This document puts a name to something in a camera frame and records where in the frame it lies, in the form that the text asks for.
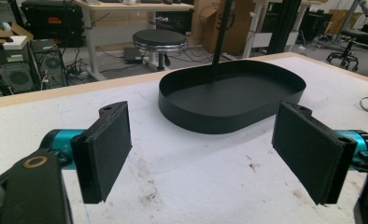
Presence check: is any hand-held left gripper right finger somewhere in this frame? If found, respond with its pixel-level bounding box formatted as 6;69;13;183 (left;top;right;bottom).
271;101;359;206

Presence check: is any black computer tower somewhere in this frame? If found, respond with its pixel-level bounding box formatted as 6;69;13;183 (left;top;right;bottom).
0;46;38;96
29;38;69;89

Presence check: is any round black stool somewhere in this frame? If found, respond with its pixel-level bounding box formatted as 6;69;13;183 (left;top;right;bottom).
132;28;190;71

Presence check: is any black hard case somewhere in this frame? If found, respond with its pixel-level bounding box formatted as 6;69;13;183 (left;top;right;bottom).
21;0;86;49

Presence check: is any white small box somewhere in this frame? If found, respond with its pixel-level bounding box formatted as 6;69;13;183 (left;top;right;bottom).
2;35;29;51

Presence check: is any black office chair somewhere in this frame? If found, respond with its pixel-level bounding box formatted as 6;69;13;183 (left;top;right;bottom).
325;28;368;72

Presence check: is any white-legged wooden desk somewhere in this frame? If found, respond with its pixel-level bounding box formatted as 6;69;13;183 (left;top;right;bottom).
74;0;195;82

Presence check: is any black oval tray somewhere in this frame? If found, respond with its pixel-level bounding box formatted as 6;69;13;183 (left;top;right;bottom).
158;59;307;135

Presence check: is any open cardboard box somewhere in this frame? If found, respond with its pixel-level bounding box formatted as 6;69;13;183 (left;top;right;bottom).
0;21;35;57

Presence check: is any black pole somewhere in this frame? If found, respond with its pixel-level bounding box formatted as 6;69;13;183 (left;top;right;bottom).
211;0;234;66

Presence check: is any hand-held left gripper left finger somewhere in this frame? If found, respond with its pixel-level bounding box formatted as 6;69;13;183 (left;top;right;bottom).
70;100;134;204

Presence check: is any brown cardboard box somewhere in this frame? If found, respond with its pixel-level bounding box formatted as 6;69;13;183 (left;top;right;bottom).
199;0;256;56

